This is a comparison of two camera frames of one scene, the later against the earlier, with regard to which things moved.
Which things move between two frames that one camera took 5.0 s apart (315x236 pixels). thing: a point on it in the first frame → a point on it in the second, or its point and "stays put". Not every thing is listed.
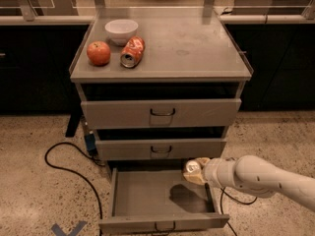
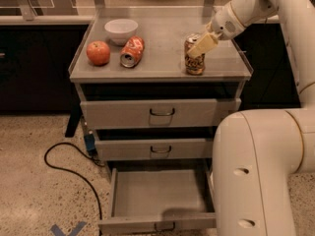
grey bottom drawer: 158,199 stays put
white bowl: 120,30 stays put
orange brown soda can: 193,166 → 194,65
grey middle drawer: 161,148 stays put
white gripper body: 214,171 → 224,24
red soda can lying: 132,51 stays put
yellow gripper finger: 196,177 → 204,45
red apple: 98,53 stays put
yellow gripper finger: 203,160 → 208,29
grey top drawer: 160,113 stays put
